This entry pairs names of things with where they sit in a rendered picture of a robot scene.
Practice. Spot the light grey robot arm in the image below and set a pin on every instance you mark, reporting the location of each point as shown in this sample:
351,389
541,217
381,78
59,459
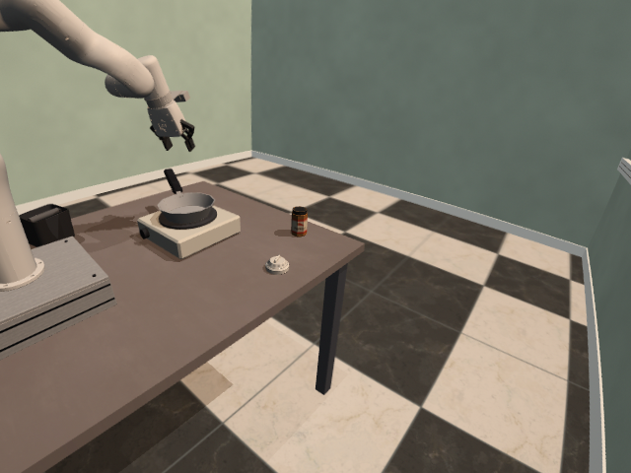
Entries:
56,24

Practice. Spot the small dark jar with black lid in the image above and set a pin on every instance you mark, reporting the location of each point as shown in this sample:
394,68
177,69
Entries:
299,221

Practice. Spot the black square box with grey bar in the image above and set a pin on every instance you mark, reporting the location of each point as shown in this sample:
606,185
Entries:
51,225

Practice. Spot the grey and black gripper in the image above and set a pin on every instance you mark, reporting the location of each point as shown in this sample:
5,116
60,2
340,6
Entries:
167,122

